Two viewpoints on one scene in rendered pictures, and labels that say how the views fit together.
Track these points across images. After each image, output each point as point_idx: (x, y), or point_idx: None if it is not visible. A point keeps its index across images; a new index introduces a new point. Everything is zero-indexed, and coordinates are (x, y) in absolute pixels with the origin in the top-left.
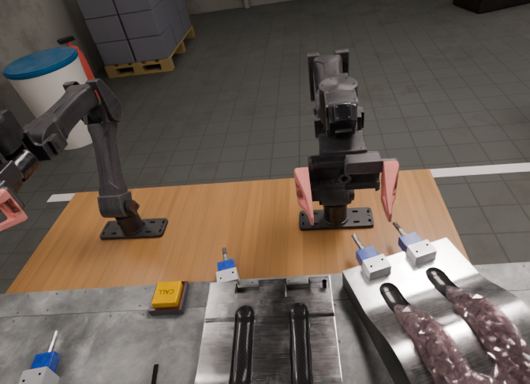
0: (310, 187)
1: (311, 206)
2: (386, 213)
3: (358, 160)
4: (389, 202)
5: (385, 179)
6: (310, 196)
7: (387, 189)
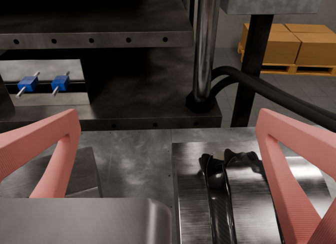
0: (314, 135)
1: (276, 115)
2: (72, 140)
3: (69, 220)
4: (57, 115)
5: (12, 142)
6: (294, 124)
7: (35, 127)
